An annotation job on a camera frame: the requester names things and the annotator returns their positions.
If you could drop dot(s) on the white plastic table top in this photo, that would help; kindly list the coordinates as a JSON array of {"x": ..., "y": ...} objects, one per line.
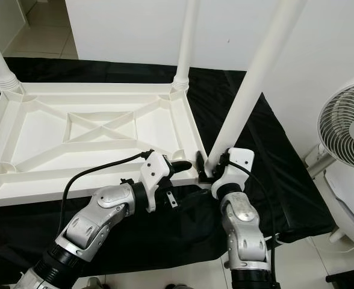
[{"x": 32, "y": 132}]

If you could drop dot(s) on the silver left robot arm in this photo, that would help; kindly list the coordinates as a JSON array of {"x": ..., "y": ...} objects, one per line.
[{"x": 99, "y": 214}]

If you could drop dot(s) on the black tablecloth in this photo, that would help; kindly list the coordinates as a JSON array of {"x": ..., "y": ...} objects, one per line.
[{"x": 231, "y": 96}]

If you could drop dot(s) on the white standing fan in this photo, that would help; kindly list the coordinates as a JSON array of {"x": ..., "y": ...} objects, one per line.
[{"x": 348, "y": 120}]

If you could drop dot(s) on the black low stand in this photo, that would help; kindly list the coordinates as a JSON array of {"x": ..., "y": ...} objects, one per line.
[{"x": 348, "y": 276}]

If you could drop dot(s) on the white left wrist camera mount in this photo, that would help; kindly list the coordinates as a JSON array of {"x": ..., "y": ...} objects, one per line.
[{"x": 156, "y": 168}]

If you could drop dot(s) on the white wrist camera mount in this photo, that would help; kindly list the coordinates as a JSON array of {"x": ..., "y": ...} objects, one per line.
[
  {"x": 156, "y": 168},
  {"x": 240, "y": 162}
]

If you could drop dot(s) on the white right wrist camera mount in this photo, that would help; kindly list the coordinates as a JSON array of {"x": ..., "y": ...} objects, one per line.
[{"x": 240, "y": 162}]

